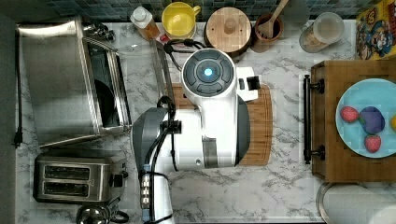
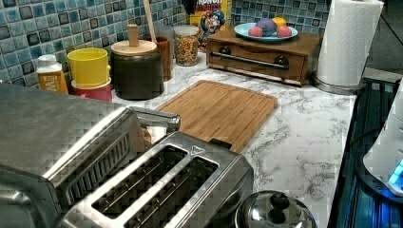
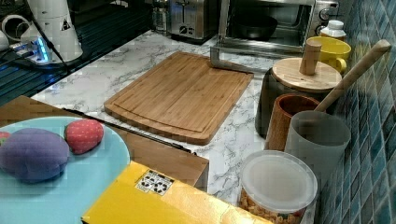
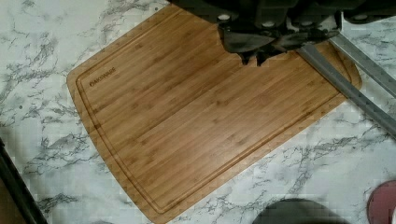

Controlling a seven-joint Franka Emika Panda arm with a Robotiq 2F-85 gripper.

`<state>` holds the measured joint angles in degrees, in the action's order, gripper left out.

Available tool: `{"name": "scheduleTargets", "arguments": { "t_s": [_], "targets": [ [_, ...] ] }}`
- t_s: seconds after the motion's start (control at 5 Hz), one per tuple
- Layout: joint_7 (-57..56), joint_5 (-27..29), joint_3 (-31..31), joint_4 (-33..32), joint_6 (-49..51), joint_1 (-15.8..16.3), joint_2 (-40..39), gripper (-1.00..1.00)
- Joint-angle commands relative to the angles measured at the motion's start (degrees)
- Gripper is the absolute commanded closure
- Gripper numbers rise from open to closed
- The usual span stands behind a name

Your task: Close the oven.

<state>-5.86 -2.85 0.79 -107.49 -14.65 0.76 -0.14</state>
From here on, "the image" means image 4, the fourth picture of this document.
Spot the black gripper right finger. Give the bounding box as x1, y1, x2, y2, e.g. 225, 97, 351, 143
256, 29, 340, 66

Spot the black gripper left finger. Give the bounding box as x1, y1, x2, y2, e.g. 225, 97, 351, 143
218, 27, 277, 65

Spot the bamboo cutting board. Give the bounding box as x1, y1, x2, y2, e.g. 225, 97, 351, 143
67, 5, 343, 224

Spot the dark round pot lid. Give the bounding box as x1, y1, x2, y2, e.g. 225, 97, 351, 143
252, 198, 350, 224

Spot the red round container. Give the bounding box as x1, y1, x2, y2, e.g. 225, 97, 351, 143
367, 180, 396, 224

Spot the grey metal bracket bar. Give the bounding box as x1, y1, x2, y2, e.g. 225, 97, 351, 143
297, 32, 396, 139

